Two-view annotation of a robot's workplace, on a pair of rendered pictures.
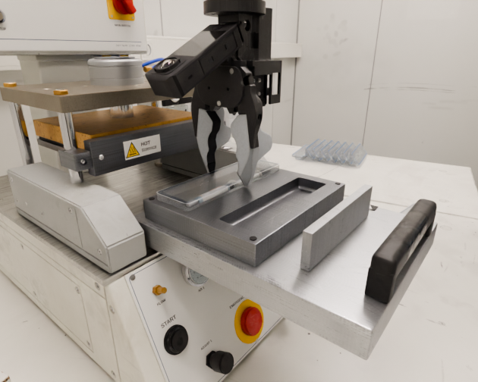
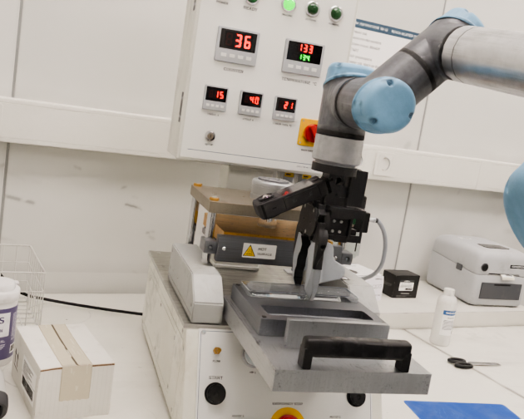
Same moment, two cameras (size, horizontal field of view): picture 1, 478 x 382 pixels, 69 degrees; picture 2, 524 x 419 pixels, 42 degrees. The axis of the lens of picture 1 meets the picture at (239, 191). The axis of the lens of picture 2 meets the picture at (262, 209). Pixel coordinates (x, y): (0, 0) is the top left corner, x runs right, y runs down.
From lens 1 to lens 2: 0.71 m
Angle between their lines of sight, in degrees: 35
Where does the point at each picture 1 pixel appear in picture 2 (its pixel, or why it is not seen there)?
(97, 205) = (203, 276)
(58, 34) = (249, 152)
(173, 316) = (220, 377)
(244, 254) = (256, 325)
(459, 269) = not seen: outside the picture
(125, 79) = not seen: hidden behind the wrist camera
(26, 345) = (132, 379)
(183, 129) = not seen: hidden behind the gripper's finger
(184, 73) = (269, 205)
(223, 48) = (307, 194)
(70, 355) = (154, 396)
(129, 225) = (215, 296)
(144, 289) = (208, 344)
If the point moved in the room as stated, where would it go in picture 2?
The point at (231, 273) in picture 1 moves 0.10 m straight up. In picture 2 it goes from (246, 336) to (257, 268)
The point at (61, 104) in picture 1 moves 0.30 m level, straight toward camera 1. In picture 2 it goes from (210, 206) to (158, 238)
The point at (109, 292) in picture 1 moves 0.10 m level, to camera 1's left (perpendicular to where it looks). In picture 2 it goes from (185, 333) to (140, 314)
